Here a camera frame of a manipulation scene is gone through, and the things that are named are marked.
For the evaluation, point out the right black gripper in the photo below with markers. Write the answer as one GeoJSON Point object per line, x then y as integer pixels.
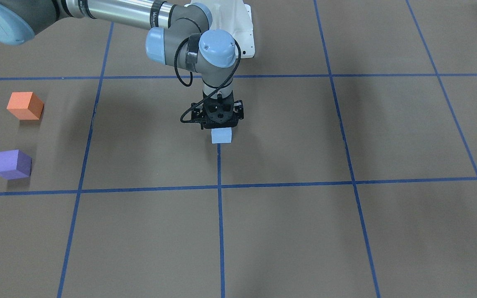
{"type": "Point", "coordinates": [239, 111]}

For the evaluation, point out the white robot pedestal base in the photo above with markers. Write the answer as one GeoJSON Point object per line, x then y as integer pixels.
{"type": "Point", "coordinates": [234, 17]}

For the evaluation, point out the orange foam block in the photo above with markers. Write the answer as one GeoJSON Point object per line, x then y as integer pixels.
{"type": "Point", "coordinates": [25, 106]}

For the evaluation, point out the light blue foam block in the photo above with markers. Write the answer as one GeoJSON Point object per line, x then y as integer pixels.
{"type": "Point", "coordinates": [221, 135]}

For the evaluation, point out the purple foam block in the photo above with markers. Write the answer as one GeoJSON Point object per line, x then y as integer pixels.
{"type": "Point", "coordinates": [14, 164]}

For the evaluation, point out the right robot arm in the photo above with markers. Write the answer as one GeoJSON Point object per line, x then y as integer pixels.
{"type": "Point", "coordinates": [178, 36]}

